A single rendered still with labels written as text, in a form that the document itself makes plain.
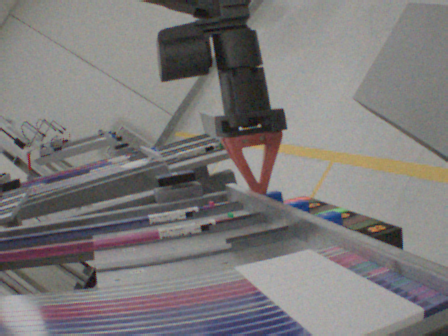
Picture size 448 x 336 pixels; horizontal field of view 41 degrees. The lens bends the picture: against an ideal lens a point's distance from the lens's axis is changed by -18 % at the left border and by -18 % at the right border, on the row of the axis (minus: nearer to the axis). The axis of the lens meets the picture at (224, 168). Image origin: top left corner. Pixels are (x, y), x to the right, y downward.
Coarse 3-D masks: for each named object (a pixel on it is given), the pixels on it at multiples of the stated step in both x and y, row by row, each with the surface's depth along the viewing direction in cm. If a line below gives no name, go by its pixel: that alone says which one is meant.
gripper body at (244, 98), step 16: (224, 80) 84; (240, 80) 83; (256, 80) 84; (224, 96) 85; (240, 96) 84; (256, 96) 84; (224, 112) 86; (240, 112) 84; (256, 112) 81; (272, 112) 82
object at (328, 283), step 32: (288, 256) 52; (320, 256) 50; (352, 256) 48; (96, 288) 50; (128, 288) 49; (160, 288) 49; (192, 288) 47; (224, 288) 46; (256, 288) 45; (288, 288) 43; (320, 288) 41; (352, 288) 40; (384, 288) 38; (416, 288) 36; (0, 320) 41; (32, 320) 41; (64, 320) 41; (96, 320) 41; (128, 320) 41; (160, 320) 40; (192, 320) 39; (224, 320) 39; (256, 320) 37; (288, 320) 36; (320, 320) 35; (352, 320) 33; (384, 320) 32; (416, 320) 31
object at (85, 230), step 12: (144, 216) 85; (72, 228) 83; (84, 228) 83; (96, 228) 83; (108, 228) 84; (0, 240) 81; (12, 240) 81; (24, 240) 81; (36, 240) 82; (48, 240) 82
